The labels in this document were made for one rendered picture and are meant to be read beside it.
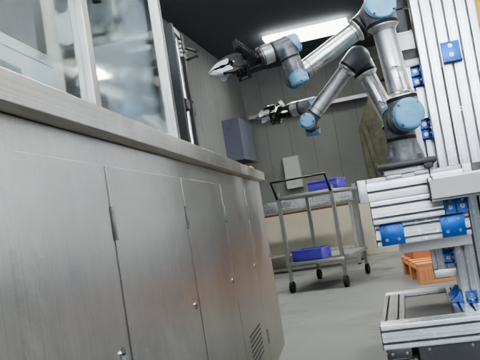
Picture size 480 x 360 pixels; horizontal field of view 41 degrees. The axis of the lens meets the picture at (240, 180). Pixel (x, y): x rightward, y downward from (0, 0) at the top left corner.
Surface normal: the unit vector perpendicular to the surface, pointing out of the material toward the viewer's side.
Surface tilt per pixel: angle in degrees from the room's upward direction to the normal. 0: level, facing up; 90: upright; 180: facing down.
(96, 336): 90
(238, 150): 90
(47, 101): 90
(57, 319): 90
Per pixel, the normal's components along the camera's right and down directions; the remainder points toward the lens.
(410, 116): 0.00, 0.07
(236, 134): -0.25, -0.02
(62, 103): 0.97, -0.17
